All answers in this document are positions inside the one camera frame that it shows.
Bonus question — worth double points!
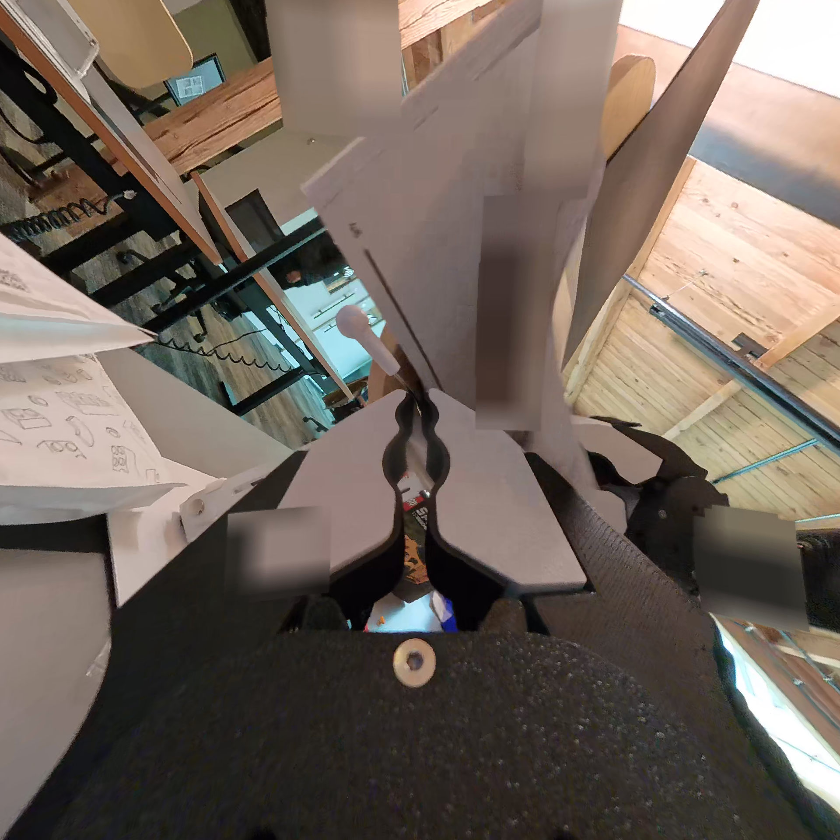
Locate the wooden table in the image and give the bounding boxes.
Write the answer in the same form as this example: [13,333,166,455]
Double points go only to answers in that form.
[141,58,284,175]

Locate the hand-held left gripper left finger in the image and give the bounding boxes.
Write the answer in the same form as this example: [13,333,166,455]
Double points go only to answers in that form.
[280,388,411,630]

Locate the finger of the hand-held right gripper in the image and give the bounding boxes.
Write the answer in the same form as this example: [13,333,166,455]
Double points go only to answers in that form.
[591,487,632,529]
[572,416,664,490]

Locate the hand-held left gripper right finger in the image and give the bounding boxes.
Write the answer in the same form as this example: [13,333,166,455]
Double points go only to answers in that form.
[420,388,588,627]

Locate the white paper bags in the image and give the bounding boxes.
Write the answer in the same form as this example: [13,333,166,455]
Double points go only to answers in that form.
[0,233,188,513]

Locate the coiled black cable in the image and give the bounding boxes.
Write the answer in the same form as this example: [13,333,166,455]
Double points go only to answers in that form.
[156,327,291,380]
[0,190,135,245]

